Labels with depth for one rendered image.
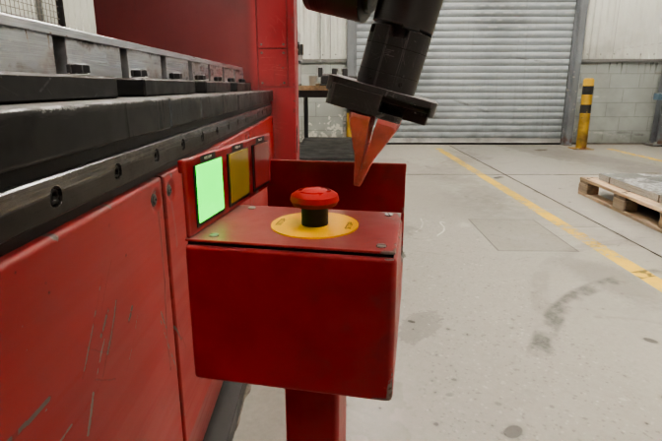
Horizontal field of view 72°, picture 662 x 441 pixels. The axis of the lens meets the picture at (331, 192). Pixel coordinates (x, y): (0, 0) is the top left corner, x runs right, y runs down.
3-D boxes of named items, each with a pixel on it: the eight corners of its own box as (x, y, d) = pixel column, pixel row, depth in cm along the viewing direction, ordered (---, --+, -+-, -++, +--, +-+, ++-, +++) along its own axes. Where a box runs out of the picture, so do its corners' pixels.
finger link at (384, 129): (319, 165, 50) (342, 81, 48) (382, 184, 49) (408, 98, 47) (304, 178, 44) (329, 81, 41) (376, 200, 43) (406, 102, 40)
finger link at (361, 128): (340, 171, 50) (364, 87, 47) (403, 190, 49) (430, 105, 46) (328, 185, 43) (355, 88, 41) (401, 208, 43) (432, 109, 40)
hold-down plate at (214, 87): (207, 93, 114) (206, 81, 113) (185, 93, 114) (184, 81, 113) (231, 92, 143) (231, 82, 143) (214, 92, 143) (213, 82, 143)
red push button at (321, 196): (334, 241, 35) (334, 196, 35) (285, 237, 36) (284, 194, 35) (342, 225, 39) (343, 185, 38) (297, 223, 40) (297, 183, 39)
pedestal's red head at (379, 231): (392, 404, 34) (400, 167, 30) (193, 379, 37) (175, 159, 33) (401, 289, 53) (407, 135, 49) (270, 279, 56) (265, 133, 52)
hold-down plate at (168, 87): (146, 96, 75) (144, 78, 75) (112, 96, 75) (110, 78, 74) (195, 94, 104) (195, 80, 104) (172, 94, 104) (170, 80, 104)
